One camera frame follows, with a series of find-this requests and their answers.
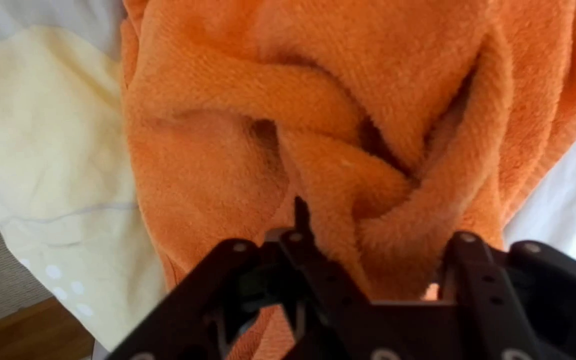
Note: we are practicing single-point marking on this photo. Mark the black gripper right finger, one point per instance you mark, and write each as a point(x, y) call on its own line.
point(535, 301)

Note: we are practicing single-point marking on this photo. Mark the orange cloth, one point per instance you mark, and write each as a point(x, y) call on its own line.
point(315, 120)

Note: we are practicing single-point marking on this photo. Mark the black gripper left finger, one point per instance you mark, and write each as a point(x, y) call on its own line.
point(234, 313)

